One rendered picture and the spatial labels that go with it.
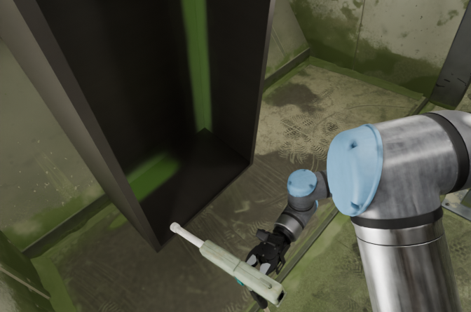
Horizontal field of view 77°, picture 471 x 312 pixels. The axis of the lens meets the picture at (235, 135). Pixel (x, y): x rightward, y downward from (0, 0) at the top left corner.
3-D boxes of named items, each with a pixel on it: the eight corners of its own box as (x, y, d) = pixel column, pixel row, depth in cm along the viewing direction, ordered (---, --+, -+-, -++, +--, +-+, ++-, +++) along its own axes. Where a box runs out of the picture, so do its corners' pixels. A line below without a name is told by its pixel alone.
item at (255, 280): (299, 319, 90) (282, 282, 78) (291, 334, 88) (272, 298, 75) (197, 249, 123) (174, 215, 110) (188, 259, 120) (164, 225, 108)
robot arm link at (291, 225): (300, 220, 97) (275, 209, 103) (292, 231, 94) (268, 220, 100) (304, 236, 102) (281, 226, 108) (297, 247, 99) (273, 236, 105)
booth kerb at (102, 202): (35, 262, 171) (21, 252, 162) (33, 260, 172) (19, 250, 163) (309, 59, 293) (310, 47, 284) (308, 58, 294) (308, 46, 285)
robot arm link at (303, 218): (296, 183, 107) (296, 199, 114) (278, 208, 101) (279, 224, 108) (321, 195, 102) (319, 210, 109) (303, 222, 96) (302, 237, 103)
